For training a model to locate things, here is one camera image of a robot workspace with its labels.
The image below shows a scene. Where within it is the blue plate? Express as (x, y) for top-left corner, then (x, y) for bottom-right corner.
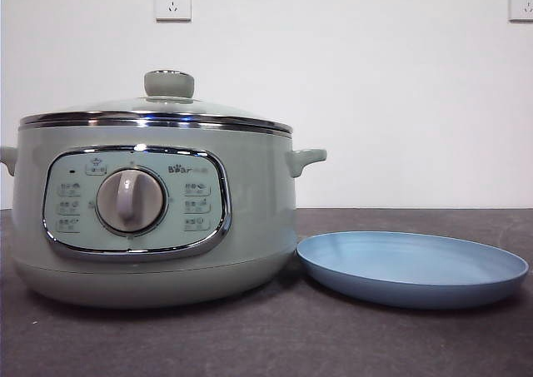
(295, 230), (531, 310)

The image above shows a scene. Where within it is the white wall socket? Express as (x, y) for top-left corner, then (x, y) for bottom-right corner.
(508, 0), (533, 23)
(156, 0), (193, 23)

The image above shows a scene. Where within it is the pale green electric steamer pot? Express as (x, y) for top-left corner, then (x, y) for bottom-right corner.
(0, 118), (328, 310)

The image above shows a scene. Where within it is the glass lid with green knob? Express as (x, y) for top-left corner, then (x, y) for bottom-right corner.
(17, 69), (293, 136)

